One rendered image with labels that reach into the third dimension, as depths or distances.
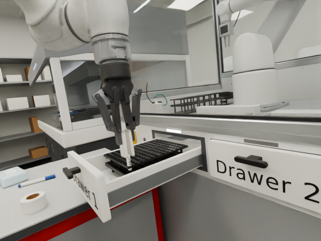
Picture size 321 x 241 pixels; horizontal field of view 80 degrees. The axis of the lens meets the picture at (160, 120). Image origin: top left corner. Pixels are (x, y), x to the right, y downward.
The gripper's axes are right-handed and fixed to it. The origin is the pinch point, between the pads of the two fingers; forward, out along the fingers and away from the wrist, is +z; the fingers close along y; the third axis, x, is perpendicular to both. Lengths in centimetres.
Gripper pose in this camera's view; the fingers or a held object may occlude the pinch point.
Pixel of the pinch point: (125, 143)
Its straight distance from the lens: 51.7
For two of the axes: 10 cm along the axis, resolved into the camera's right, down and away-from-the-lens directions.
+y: 7.9, -1.8, 5.8
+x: -6.0, -0.4, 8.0
